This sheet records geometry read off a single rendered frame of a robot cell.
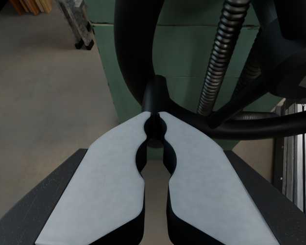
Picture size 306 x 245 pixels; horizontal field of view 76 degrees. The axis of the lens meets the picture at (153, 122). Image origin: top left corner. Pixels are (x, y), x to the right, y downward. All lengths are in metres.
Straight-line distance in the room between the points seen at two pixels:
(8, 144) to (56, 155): 0.26
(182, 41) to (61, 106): 0.93
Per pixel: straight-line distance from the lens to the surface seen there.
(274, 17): 0.21
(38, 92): 1.32
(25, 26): 1.82
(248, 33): 0.40
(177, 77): 0.44
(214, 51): 0.25
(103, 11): 0.36
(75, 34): 1.44
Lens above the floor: 0.92
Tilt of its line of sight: 61 degrees down
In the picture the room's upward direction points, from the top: 2 degrees clockwise
